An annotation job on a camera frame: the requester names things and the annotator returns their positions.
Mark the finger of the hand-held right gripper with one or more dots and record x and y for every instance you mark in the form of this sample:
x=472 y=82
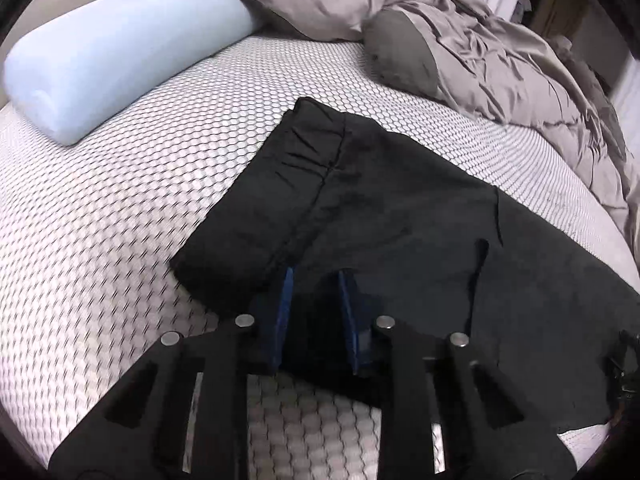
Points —
x=620 y=375

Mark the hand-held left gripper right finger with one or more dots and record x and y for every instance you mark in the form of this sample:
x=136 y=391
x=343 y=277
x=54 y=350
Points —
x=350 y=320

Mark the white patterned mattress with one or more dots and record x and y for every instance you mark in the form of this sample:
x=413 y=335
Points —
x=125 y=200

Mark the black pants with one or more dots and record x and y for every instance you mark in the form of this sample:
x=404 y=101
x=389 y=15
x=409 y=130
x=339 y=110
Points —
x=400 y=200

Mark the light blue pillow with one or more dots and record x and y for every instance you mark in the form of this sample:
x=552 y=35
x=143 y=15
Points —
x=110 y=55

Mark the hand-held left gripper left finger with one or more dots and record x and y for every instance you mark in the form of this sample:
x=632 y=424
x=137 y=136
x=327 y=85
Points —
x=282 y=320

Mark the dark grey pillow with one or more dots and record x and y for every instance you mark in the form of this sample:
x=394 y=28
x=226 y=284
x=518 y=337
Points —
x=400 y=55

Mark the grey duvet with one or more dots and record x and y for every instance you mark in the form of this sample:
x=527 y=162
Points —
x=500 y=75

